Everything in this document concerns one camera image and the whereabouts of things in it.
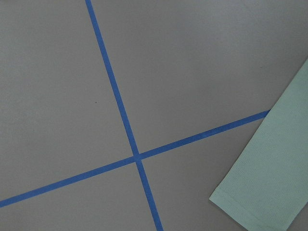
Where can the olive green long-sleeve shirt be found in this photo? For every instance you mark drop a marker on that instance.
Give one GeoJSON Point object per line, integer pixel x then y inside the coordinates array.
{"type": "Point", "coordinates": [267, 186]}

